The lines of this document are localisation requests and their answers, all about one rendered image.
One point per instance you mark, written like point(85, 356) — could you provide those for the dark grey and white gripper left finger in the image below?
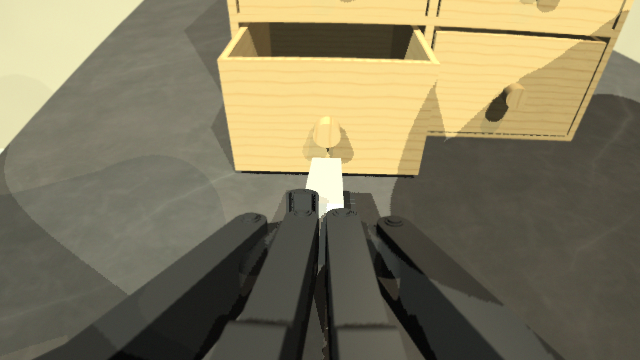
point(182, 312)

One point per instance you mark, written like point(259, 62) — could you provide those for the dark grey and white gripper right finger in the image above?
point(446, 312)

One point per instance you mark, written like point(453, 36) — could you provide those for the tan wooden chest of drawers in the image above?
point(426, 25)

